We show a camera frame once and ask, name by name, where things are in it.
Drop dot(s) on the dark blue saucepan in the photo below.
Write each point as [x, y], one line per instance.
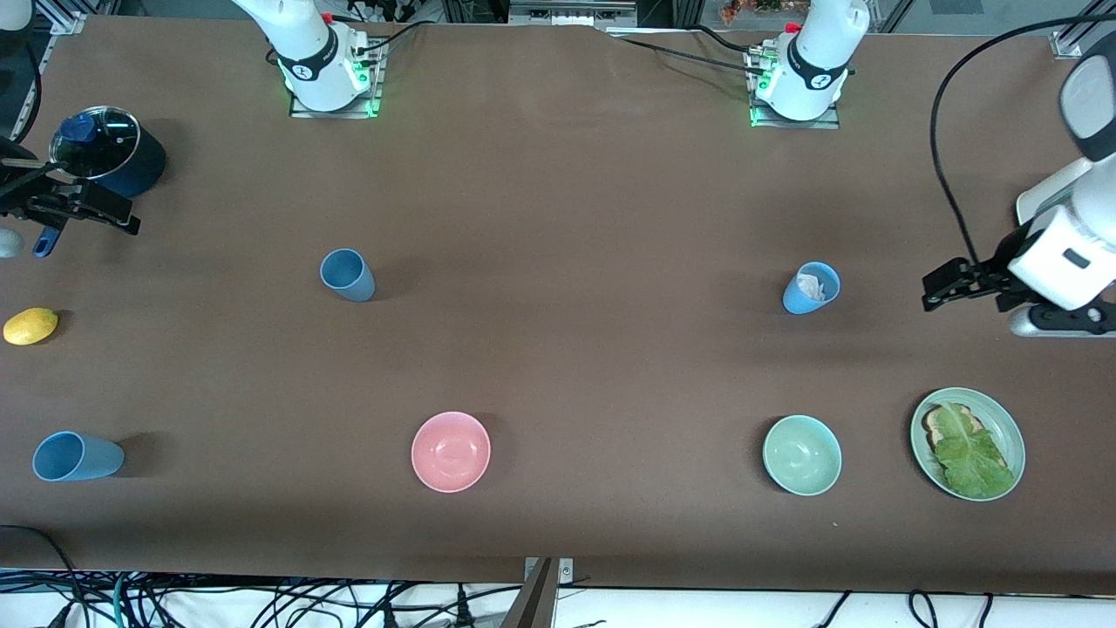
[146, 166]

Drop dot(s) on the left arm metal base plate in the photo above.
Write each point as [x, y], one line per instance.
[828, 123]

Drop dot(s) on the crumpled white paper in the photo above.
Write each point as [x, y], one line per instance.
[811, 285]

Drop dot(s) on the colourful artificial flowers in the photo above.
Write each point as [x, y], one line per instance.
[758, 9]

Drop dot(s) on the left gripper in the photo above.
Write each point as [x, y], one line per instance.
[990, 276]

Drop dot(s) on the yellow lemon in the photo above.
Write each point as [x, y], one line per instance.
[30, 326]

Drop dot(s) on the large blue plastic cup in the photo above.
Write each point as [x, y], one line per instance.
[87, 458]

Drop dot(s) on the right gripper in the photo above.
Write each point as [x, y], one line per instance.
[19, 201]

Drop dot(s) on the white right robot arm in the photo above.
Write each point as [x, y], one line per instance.
[314, 61]

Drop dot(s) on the dark metal bar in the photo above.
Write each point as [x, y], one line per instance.
[534, 602]

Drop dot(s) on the pink bowl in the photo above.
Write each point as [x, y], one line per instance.
[451, 452]

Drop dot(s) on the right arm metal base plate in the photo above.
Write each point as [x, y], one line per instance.
[377, 83]

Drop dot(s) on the glass lid blue knob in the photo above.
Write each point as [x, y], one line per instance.
[109, 144]

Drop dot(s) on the green plate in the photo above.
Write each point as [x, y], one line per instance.
[1004, 427]

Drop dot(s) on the small metal bracket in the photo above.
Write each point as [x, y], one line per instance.
[565, 571]

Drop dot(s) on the green lettuce leaf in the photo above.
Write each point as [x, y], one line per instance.
[972, 458]

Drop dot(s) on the white toaster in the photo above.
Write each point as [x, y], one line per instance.
[1037, 202]

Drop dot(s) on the bright blue plastic cup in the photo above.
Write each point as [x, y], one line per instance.
[795, 303]

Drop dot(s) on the dull blue plastic cup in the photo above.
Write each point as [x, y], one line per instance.
[349, 281]

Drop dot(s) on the mint green bowl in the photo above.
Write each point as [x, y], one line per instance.
[802, 455]

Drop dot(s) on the toast slice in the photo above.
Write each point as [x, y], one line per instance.
[935, 427]

